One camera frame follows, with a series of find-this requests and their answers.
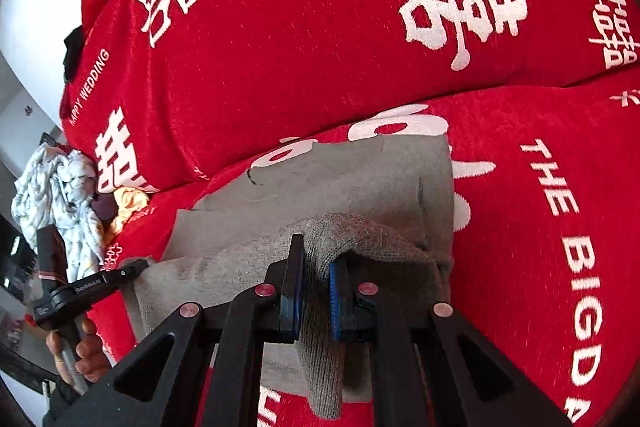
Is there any black cloth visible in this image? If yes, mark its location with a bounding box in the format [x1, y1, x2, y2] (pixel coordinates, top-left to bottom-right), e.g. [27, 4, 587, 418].
[62, 24, 88, 82]

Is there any grey knit sweater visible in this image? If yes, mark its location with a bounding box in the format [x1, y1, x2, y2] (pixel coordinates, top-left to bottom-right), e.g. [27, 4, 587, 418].
[122, 134, 456, 420]

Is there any red printed sofa backrest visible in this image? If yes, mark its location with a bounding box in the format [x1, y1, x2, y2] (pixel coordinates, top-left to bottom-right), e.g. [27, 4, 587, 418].
[60, 0, 640, 195]

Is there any person's left hand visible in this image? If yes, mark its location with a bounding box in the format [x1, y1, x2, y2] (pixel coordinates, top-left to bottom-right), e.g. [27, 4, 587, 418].
[46, 321, 113, 385]

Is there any red printed sofa seat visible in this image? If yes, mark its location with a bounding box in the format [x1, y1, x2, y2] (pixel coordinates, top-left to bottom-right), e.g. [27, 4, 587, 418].
[90, 82, 640, 427]

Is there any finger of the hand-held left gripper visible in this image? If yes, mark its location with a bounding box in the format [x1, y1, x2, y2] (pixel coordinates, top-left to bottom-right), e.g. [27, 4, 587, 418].
[70, 258, 151, 300]

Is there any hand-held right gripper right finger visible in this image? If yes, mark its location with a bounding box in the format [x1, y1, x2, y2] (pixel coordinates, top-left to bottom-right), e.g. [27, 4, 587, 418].
[327, 257, 576, 427]

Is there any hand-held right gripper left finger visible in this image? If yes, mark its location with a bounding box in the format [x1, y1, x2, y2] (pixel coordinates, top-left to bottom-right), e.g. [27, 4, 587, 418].
[42, 234, 306, 427]

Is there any orange cloth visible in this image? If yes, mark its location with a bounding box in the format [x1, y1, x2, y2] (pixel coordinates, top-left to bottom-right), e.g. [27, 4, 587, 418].
[107, 187, 151, 235]

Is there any white grey patterned cloth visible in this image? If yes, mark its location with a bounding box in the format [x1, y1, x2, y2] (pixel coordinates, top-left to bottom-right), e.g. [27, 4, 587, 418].
[12, 144, 106, 280]

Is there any dark purple cloth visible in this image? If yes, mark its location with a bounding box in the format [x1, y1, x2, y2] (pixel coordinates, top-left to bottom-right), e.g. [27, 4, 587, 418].
[91, 192, 118, 223]

